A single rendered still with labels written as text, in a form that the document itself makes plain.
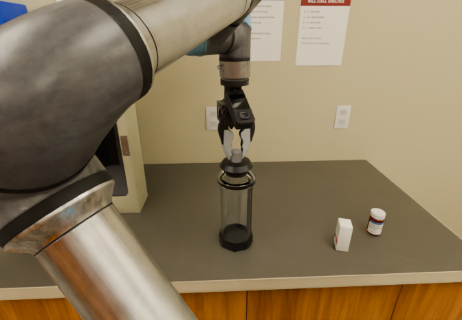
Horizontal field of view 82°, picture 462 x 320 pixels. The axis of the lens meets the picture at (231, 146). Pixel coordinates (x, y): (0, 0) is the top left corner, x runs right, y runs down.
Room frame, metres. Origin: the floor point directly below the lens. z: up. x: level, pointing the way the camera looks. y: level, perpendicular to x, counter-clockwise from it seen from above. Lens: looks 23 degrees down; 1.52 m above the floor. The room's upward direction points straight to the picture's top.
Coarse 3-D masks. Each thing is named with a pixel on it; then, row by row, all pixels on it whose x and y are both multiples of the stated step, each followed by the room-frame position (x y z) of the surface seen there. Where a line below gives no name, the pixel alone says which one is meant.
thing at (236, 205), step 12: (228, 180) 0.68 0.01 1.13; (240, 180) 0.69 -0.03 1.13; (252, 180) 0.62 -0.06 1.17; (228, 192) 0.61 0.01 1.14; (240, 192) 0.61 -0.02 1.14; (228, 204) 0.61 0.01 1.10; (240, 204) 0.61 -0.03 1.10; (228, 216) 0.61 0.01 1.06; (240, 216) 0.61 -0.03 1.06; (228, 228) 0.61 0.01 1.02; (240, 228) 0.61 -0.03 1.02; (228, 240) 0.61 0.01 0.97; (240, 240) 0.61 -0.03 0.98
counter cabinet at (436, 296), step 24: (312, 288) 0.54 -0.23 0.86; (336, 288) 0.55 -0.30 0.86; (360, 288) 0.55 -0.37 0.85; (384, 288) 0.55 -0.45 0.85; (408, 288) 0.56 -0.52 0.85; (432, 288) 0.56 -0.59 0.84; (456, 288) 0.56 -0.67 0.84; (0, 312) 0.50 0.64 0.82; (24, 312) 0.51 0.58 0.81; (48, 312) 0.51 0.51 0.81; (72, 312) 0.51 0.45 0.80; (216, 312) 0.53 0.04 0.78; (240, 312) 0.53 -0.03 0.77; (264, 312) 0.54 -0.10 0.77; (288, 312) 0.54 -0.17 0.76; (312, 312) 0.54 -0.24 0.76; (336, 312) 0.55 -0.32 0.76; (360, 312) 0.55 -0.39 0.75; (384, 312) 0.55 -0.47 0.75; (408, 312) 0.56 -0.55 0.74; (432, 312) 0.56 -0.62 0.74; (456, 312) 0.56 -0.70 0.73
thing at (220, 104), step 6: (222, 84) 0.65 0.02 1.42; (228, 84) 0.64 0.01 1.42; (234, 84) 0.63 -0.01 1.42; (240, 84) 0.64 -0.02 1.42; (246, 84) 0.65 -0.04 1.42; (222, 102) 0.69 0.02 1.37; (222, 108) 0.65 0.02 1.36; (222, 114) 0.65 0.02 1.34; (228, 114) 0.63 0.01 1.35; (228, 120) 0.63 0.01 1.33; (228, 126) 0.63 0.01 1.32
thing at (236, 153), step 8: (232, 152) 0.64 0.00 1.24; (240, 152) 0.64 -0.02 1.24; (224, 160) 0.65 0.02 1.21; (232, 160) 0.64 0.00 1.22; (240, 160) 0.64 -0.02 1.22; (248, 160) 0.65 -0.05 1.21; (224, 168) 0.62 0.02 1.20; (232, 168) 0.61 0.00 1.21; (240, 168) 0.61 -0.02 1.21; (248, 168) 0.62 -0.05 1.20; (232, 176) 0.62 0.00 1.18; (240, 176) 0.62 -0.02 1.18
